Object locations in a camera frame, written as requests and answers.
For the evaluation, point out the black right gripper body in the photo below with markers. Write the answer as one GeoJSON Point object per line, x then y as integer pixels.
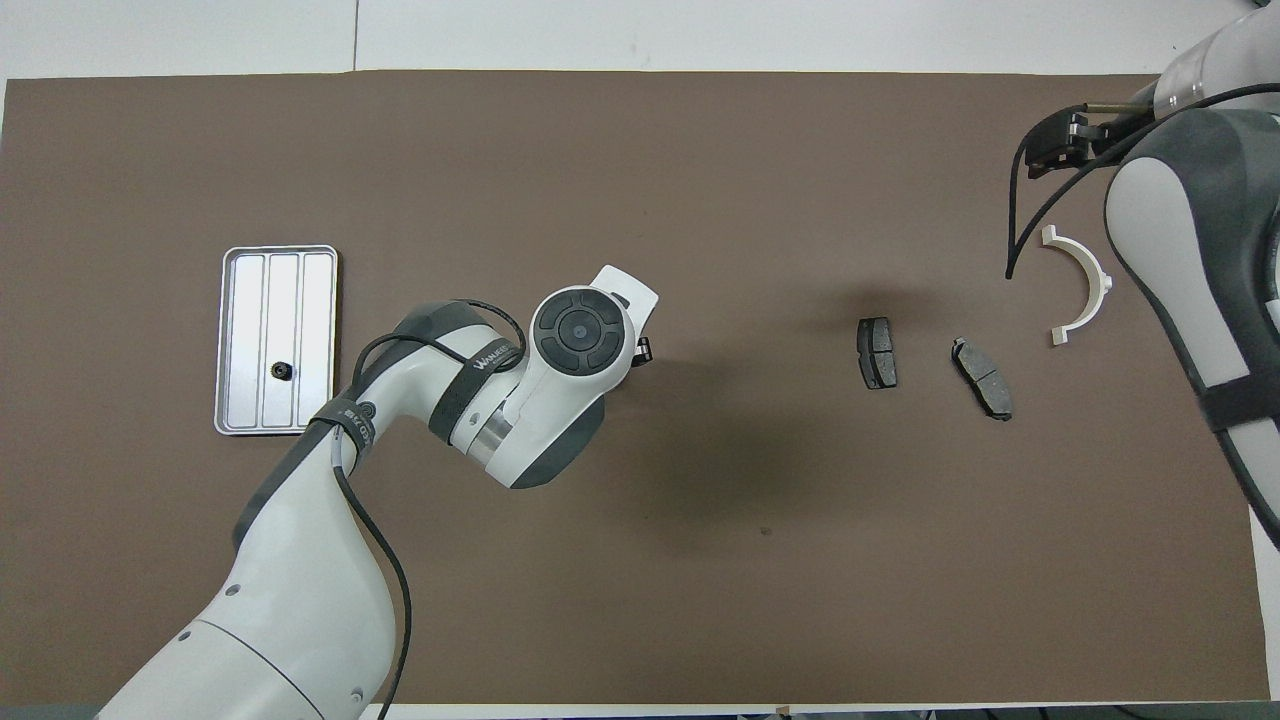
{"type": "Point", "coordinates": [1120, 130]}

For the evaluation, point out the short dark brake pad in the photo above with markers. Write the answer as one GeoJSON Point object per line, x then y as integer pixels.
{"type": "Point", "coordinates": [878, 350]}

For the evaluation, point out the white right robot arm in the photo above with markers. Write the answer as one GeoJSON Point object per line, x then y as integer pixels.
{"type": "Point", "coordinates": [1200, 250]}

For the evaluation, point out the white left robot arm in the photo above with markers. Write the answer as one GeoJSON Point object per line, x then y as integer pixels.
{"type": "Point", "coordinates": [300, 600]}

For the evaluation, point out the silver metal tray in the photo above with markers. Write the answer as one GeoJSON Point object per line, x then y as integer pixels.
{"type": "Point", "coordinates": [245, 340]}

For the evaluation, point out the long dark brake pad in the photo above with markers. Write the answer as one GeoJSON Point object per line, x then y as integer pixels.
{"type": "Point", "coordinates": [985, 380]}

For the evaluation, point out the white curved plastic bracket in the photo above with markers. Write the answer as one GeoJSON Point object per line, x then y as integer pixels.
{"type": "Point", "coordinates": [1088, 260]}

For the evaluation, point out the brown table mat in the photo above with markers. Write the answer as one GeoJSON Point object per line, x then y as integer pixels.
{"type": "Point", "coordinates": [750, 550]}

